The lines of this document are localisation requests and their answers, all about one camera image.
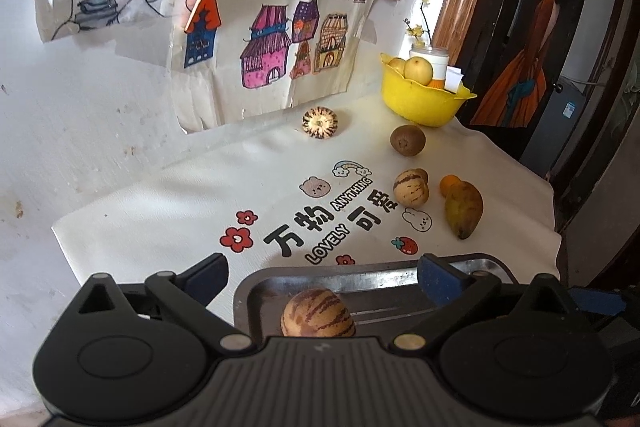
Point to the metal tray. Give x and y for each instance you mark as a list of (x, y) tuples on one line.
[(380, 289)]

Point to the round purple-striped melon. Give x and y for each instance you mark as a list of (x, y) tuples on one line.
[(320, 123)]

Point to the large yellow pear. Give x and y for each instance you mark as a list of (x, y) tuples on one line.
[(419, 70)]

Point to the round orange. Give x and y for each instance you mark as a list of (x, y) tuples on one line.
[(449, 183)]

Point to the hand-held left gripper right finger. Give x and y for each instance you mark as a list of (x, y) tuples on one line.
[(440, 279)]

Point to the woman in dress poster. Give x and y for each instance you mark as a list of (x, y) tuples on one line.
[(530, 57)]

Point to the small striped pepino melon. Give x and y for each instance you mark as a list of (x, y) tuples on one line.
[(411, 188)]

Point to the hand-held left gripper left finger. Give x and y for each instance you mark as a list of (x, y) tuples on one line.
[(207, 274)]

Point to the colourful houses drawing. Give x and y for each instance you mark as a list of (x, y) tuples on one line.
[(270, 32)]

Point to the yellow flower sprig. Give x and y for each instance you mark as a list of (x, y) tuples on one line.
[(420, 27)]

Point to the orange in yellow bowl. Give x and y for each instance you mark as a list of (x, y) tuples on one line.
[(437, 83)]

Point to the white jar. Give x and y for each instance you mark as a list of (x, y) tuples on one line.
[(437, 59)]

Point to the white paper card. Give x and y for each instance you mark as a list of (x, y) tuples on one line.
[(454, 79)]

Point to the white printed cloth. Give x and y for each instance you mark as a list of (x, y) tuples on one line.
[(200, 187)]

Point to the brownish yellow mango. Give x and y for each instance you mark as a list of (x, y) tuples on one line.
[(463, 209)]

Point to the small yellow pear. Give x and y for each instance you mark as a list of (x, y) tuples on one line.
[(396, 65)]

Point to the brown kiwi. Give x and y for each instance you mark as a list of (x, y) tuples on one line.
[(407, 140)]

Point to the yellow plastic bowl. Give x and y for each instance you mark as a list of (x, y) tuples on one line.
[(425, 104)]

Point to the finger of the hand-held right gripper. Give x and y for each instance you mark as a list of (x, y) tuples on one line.
[(600, 301)]

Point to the large striped pepino melon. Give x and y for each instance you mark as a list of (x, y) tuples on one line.
[(317, 313)]

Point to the grey appliance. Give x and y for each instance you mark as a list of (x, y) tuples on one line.
[(555, 127)]

